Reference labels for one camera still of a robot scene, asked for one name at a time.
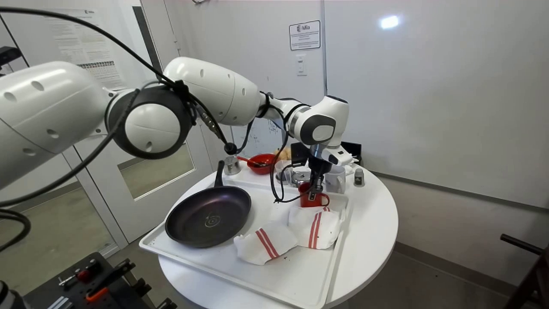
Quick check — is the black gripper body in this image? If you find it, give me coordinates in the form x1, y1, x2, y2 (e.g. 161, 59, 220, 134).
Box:
306, 153, 335, 179

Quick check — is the red plastic cup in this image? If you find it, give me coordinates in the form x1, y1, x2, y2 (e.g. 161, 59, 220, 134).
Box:
297, 181, 333, 210

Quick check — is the silver metal cup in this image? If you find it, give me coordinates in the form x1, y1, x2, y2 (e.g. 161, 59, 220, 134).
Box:
223, 153, 242, 177

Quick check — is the black box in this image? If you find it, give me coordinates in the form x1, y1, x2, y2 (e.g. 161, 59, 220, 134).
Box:
342, 141, 364, 165

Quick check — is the flat white red-striped towel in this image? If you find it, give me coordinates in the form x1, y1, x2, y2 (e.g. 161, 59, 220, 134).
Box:
287, 205, 345, 253

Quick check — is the red bowl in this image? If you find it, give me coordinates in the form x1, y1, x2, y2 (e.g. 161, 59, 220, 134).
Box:
239, 153, 278, 177

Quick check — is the round white table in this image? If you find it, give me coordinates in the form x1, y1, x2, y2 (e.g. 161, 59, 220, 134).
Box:
156, 162, 400, 309

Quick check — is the crumpled white red-striped towel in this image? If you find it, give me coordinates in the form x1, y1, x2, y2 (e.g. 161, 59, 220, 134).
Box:
232, 225, 299, 266

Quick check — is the white plastic tray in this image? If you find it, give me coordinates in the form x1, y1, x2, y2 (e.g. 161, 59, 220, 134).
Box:
137, 165, 354, 309

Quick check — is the black frying pan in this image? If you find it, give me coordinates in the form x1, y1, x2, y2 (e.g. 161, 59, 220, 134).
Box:
163, 160, 254, 251

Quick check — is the printed paper sign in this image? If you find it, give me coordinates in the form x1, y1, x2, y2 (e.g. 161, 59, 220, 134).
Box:
287, 19, 323, 54

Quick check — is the whiteboard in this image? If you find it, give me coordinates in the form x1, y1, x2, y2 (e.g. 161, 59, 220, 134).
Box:
323, 0, 549, 211

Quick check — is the white door with window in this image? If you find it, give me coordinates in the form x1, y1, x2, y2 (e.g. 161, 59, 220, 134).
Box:
59, 0, 220, 248

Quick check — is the dark chair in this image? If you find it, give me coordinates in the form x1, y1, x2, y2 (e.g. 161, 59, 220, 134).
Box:
499, 230, 549, 309

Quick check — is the black tool cart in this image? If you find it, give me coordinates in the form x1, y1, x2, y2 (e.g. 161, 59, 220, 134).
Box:
22, 251, 179, 309

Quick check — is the thin black cable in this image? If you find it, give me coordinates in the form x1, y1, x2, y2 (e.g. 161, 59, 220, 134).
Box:
266, 102, 304, 206

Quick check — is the thick black cable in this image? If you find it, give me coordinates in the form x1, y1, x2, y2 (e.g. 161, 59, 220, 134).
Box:
0, 5, 240, 254

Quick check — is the red handled tool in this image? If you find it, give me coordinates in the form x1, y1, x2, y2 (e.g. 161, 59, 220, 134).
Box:
72, 260, 100, 284

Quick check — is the orange handled tool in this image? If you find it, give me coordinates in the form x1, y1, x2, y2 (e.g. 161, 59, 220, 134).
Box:
84, 284, 112, 304

